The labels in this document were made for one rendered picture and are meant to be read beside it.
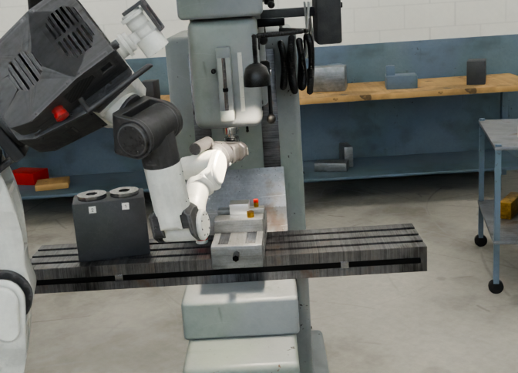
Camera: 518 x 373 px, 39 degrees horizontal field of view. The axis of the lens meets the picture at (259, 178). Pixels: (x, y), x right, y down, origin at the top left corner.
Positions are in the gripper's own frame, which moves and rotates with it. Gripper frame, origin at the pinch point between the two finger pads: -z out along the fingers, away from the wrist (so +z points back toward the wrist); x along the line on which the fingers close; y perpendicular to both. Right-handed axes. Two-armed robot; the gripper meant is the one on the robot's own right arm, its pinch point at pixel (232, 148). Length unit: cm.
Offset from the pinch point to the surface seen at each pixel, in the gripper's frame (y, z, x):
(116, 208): 15.7, 16.1, 33.3
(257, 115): -10.8, 5.7, -10.8
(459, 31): -9, -454, -44
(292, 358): 52, 32, -25
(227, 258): 28.6, 19.8, -3.5
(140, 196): 13.1, 11.8, 26.8
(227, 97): -17.3, 12.3, -4.3
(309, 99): 31, -335, 61
